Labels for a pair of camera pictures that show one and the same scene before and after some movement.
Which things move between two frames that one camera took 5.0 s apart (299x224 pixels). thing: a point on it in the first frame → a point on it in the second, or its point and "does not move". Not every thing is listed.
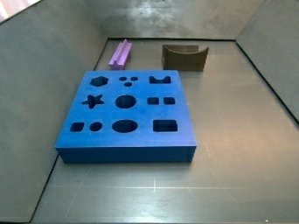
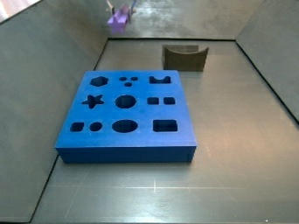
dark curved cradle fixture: x=184 y=58 does not move
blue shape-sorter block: x=126 y=118 does not move
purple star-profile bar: x=120 y=60 → x=118 y=21
